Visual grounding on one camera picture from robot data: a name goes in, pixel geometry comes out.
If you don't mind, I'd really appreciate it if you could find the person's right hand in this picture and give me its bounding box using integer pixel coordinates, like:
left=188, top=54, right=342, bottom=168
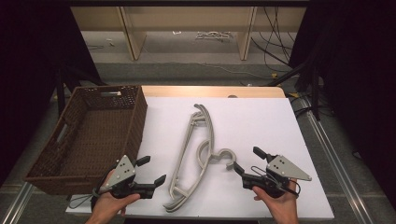
left=252, top=179, right=299, bottom=220

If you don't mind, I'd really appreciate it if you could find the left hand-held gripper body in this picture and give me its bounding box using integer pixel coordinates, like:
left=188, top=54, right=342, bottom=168
left=98, top=154, right=156, bottom=200

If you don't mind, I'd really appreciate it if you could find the grey plastic clothes hanger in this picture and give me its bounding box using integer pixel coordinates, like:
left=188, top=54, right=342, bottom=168
left=163, top=103, right=237, bottom=214

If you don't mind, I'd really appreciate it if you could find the pile of pale hangers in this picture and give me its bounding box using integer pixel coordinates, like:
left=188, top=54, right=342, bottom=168
left=195, top=30, right=233, bottom=42

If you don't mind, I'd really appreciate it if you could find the thin white floor cable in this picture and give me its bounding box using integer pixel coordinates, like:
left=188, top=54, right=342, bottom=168
left=199, top=62, right=273, bottom=79

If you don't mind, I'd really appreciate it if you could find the metal floor rail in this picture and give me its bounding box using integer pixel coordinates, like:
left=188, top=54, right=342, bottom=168
left=0, top=181, right=35, bottom=224
left=298, top=95, right=376, bottom=224

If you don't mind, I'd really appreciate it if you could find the left hand-held gripper cable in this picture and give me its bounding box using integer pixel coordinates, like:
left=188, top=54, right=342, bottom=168
left=67, top=174, right=106, bottom=210

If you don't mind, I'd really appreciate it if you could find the brown woven basket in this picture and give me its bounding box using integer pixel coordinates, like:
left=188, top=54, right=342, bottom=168
left=23, top=84, right=149, bottom=196

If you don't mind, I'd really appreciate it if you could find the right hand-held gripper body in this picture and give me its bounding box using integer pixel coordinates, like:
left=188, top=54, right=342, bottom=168
left=242, top=154, right=313, bottom=199

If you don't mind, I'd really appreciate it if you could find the black metal stand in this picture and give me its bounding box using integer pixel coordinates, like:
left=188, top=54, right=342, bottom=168
left=266, top=31, right=322, bottom=121
left=55, top=62, right=108, bottom=117

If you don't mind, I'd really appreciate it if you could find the black curtain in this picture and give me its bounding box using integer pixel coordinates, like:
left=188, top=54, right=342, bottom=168
left=289, top=0, right=396, bottom=206
left=0, top=0, right=106, bottom=188

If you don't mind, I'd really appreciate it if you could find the white table mat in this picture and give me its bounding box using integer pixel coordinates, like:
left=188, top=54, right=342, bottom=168
left=65, top=96, right=335, bottom=221

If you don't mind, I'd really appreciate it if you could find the bundle of black floor cables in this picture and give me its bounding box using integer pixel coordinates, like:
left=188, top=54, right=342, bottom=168
left=250, top=6, right=301, bottom=73

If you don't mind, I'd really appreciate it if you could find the person's left hand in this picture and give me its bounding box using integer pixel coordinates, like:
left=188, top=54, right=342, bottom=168
left=91, top=170, right=142, bottom=220

